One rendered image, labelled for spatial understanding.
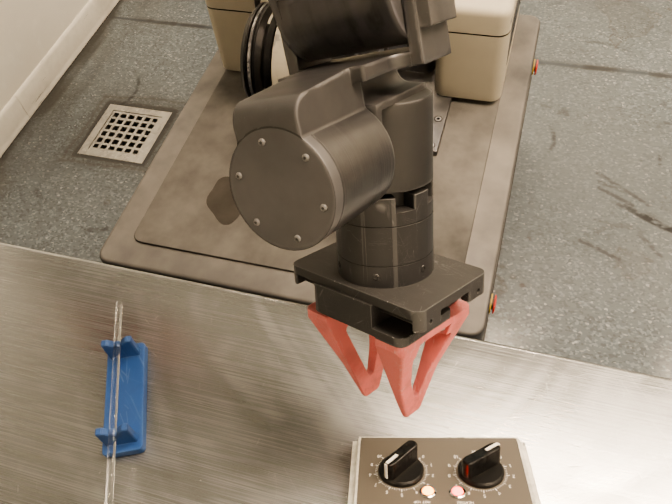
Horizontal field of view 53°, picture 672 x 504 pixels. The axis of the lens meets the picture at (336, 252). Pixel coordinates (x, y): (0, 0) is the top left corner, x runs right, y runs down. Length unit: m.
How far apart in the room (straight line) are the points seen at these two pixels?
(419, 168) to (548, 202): 1.34
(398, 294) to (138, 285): 0.36
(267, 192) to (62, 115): 1.86
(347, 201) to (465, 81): 1.04
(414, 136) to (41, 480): 0.42
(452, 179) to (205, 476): 0.79
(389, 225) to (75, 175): 1.63
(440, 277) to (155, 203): 0.94
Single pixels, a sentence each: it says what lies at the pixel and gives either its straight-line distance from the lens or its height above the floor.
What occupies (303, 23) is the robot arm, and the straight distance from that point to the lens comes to 0.36.
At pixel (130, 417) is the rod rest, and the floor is 0.76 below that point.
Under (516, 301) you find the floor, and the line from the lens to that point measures 1.52.
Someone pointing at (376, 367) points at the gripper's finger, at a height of 0.87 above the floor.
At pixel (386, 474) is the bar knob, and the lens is 0.49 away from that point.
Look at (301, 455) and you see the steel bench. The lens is 0.57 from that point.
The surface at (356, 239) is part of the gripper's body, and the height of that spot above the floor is 0.98.
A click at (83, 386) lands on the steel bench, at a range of 0.65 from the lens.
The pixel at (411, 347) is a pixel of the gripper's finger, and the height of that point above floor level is 0.94.
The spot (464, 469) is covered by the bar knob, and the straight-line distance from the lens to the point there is 0.49.
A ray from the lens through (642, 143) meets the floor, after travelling 1.88.
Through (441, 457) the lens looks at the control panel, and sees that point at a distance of 0.52.
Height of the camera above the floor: 1.28
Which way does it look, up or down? 54 degrees down
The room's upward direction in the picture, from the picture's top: 9 degrees counter-clockwise
